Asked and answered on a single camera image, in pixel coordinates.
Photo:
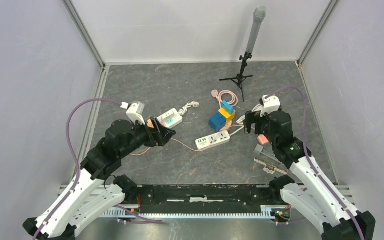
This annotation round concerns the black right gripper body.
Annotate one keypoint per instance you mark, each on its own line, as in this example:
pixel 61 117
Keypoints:
pixel 261 125

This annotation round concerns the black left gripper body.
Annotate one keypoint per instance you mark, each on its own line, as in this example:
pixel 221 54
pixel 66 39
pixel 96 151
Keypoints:
pixel 145 135

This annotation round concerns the yellow cube socket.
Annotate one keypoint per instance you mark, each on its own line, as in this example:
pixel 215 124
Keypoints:
pixel 229 116

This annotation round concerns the light blue cube adapter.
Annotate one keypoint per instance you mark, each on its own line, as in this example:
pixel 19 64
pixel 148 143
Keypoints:
pixel 227 107

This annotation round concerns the dark blue cube socket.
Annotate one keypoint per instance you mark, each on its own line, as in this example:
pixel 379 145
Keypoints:
pixel 217 121

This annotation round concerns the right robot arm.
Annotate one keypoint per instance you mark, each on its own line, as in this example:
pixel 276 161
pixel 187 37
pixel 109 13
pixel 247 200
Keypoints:
pixel 323 205

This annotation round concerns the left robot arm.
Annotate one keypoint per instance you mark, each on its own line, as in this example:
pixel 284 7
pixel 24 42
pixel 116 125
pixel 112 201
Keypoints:
pixel 71 213

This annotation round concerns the white dock with green inset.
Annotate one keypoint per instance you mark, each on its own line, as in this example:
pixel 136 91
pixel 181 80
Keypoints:
pixel 170 119

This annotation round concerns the white power strip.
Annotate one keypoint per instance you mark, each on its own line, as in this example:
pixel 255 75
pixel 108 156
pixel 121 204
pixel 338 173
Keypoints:
pixel 213 140

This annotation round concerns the grey microphone on tripod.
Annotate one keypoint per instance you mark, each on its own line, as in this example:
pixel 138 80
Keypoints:
pixel 258 17

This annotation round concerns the grey metal bracket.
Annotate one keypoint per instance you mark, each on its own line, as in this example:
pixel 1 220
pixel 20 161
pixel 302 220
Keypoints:
pixel 259 150

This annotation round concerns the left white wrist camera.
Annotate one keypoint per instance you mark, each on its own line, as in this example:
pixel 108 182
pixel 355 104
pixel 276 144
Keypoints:
pixel 134 111

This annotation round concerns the beige perforated bracket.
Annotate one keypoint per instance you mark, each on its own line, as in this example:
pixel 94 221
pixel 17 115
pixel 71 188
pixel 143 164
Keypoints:
pixel 270 168

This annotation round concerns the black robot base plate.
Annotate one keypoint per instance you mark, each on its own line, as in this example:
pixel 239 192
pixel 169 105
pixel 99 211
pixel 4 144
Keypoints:
pixel 202 199

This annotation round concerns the white slotted cable duct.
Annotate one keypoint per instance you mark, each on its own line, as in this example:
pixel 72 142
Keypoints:
pixel 114 212

